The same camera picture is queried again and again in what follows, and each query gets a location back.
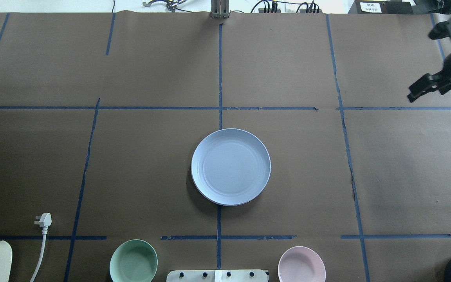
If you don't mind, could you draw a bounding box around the blue plate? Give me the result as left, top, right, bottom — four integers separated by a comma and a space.
190, 128, 272, 206

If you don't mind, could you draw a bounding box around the pink bowl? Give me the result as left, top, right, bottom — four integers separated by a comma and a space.
278, 246, 327, 282

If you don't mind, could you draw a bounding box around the green bowl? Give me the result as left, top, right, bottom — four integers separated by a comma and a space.
109, 239, 158, 282

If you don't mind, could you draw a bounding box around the aluminium frame post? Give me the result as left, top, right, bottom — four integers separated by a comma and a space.
210, 0, 230, 18

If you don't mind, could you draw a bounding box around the white camera post with base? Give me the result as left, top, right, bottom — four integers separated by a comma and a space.
166, 269, 270, 282

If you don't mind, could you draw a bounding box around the white toaster plug and cable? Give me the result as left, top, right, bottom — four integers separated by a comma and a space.
29, 213, 52, 282

